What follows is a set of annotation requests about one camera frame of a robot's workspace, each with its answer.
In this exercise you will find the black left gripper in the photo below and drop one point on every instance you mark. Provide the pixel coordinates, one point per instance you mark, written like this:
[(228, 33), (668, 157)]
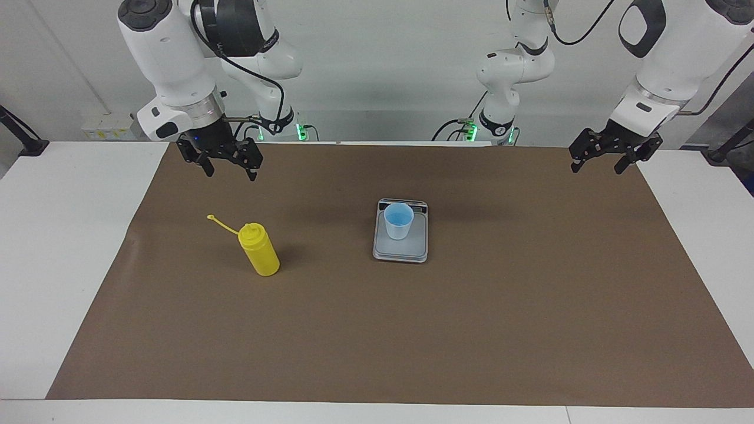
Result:
[(621, 135)]

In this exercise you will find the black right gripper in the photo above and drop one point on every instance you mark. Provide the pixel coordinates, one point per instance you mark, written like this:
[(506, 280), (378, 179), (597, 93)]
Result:
[(212, 141)]

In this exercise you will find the yellow squeeze bottle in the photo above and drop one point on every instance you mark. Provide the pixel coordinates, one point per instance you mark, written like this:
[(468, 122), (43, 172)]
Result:
[(262, 259)]

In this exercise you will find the light blue plastic cup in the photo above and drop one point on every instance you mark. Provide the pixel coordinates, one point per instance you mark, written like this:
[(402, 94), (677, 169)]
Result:
[(399, 227)]

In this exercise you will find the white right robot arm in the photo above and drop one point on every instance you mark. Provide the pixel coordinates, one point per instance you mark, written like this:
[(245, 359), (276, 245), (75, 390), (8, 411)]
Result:
[(168, 53)]

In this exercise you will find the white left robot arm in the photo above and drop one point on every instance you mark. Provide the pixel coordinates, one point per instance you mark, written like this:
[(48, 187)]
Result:
[(671, 53)]

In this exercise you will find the silver digital kitchen scale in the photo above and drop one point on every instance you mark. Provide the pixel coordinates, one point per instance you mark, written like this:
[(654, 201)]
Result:
[(406, 250)]

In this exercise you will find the black clamp stand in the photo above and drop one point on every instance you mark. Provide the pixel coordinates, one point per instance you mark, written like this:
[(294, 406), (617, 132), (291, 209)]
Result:
[(32, 146), (718, 154)]

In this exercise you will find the dark blue object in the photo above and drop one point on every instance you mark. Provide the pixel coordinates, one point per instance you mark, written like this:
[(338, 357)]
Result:
[(750, 185)]

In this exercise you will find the brown paper table mat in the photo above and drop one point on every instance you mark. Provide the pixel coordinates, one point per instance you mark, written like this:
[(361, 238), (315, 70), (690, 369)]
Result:
[(377, 330)]

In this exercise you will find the white wall outlet box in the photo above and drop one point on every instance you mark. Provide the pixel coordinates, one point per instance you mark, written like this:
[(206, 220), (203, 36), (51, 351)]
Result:
[(109, 126)]

